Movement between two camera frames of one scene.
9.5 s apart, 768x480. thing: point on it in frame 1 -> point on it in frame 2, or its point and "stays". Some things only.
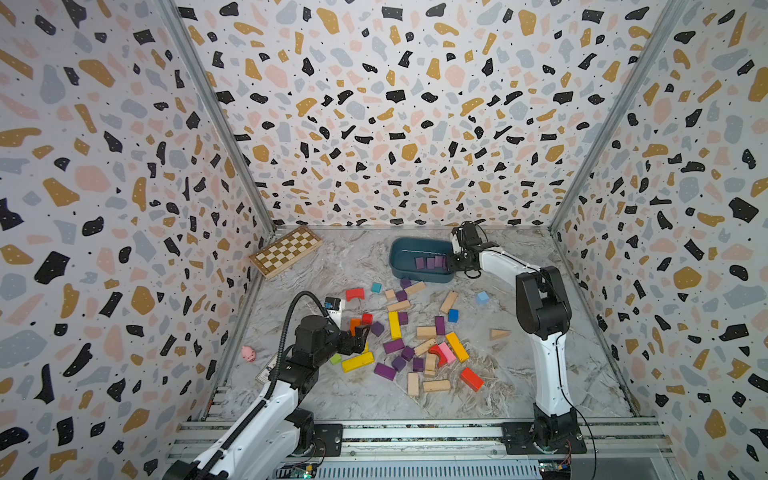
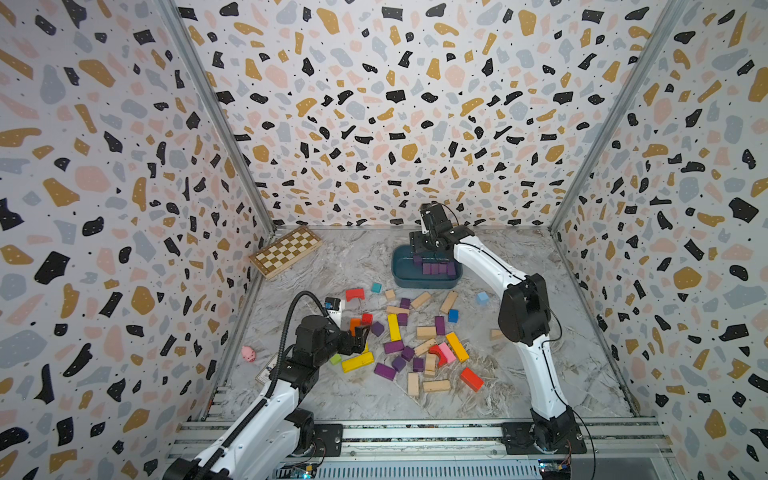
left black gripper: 359,342 stays
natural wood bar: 417,287 -> 421,298
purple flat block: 385,371 stays
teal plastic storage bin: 403,253 stays
